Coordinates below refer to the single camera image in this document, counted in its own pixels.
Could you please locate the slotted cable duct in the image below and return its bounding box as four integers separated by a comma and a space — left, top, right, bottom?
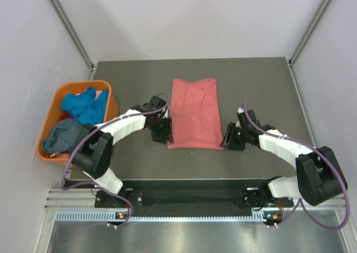
56, 211, 278, 223

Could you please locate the aluminium frame post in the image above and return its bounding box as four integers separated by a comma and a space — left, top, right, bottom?
48, 0, 97, 80
287, 0, 332, 68

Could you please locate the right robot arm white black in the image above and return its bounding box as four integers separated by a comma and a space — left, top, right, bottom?
220, 108, 348, 206

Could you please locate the pink t shirt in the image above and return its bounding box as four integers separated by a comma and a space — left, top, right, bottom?
167, 78, 223, 150

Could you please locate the grey blue t shirt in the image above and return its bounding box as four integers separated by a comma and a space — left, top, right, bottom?
41, 118, 82, 155

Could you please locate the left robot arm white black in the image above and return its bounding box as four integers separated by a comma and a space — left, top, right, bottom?
69, 95, 173, 207

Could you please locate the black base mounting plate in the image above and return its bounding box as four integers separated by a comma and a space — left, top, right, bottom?
94, 186, 293, 217

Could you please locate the left aluminium frame post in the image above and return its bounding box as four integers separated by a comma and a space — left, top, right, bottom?
48, 0, 97, 80

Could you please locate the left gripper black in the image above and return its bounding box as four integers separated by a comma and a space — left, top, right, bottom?
147, 116, 173, 144

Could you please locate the right aluminium frame post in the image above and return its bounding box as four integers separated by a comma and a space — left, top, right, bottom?
287, 0, 332, 68

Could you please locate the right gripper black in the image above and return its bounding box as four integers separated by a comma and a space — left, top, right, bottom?
220, 122, 249, 151

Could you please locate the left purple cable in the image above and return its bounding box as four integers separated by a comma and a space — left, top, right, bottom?
60, 92, 170, 227

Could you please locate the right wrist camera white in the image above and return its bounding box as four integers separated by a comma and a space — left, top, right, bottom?
236, 107, 247, 129

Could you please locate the orange plastic bin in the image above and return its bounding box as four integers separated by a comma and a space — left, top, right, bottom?
36, 80, 119, 166

